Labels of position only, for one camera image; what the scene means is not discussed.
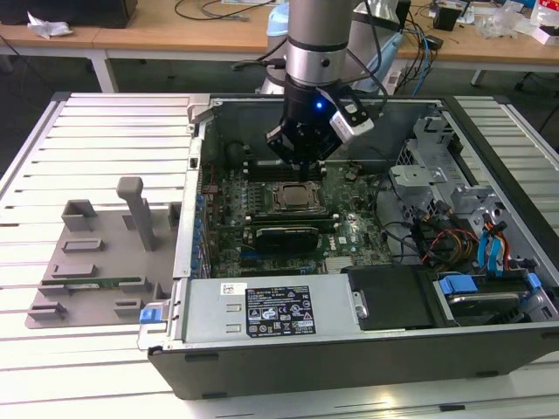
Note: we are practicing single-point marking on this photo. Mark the white and red box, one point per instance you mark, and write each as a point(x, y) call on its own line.
point(546, 26)

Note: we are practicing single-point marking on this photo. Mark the blue case latch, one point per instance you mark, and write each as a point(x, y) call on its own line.
point(148, 315)

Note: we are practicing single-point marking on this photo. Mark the clear plastic bags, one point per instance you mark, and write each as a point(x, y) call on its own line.
point(502, 19)

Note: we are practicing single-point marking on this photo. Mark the black box on desk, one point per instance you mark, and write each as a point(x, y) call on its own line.
point(65, 11)

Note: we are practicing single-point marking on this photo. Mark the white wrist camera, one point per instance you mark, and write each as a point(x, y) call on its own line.
point(354, 126)

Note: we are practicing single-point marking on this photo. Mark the black plastic drive shroud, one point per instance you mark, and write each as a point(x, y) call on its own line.
point(393, 301)

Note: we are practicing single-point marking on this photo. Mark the metal drive cage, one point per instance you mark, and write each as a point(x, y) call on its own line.
point(415, 174)

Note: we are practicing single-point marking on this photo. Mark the silver chipset heatsink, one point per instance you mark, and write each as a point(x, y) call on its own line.
point(337, 266)

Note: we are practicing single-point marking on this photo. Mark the green RAM stick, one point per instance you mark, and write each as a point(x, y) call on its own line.
point(109, 283)

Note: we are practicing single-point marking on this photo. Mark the white power strip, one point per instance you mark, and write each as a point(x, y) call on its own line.
point(393, 83)

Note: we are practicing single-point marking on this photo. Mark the crumpled white paper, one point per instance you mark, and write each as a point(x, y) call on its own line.
point(48, 27)

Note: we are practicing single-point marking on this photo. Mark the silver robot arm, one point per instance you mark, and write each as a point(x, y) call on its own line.
point(319, 35)

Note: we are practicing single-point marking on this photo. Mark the blue disk carrier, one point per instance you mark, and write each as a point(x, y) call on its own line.
point(457, 286)

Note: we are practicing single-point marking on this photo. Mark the small black device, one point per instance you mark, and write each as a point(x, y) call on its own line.
point(435, 42)

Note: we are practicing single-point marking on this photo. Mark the black open PC case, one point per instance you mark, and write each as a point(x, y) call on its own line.
point(305, 371)

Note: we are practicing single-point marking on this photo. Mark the CPU socket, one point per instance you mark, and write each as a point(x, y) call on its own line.
point(297, 211)

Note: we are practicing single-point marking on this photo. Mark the wooden desk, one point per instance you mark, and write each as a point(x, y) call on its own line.
point(144, 41)

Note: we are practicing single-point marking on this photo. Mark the green motherboard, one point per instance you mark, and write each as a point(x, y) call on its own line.
point(362, 240)

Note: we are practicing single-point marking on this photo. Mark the coin cell battery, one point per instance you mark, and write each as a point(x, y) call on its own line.
point(351, 175)

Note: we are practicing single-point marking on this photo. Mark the black graphics card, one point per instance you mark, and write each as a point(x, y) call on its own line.
point(286, 239)

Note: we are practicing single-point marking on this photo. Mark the silver CPU with green edge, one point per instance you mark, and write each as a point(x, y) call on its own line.
point(297, 196)

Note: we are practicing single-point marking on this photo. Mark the gray parts rack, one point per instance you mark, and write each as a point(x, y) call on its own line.
point(113, 266)

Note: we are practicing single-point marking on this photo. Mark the silver power supply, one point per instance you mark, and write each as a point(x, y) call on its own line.
point(205, 314)

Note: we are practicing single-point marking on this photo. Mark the black cup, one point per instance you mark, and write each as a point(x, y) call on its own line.
point(445, 19)

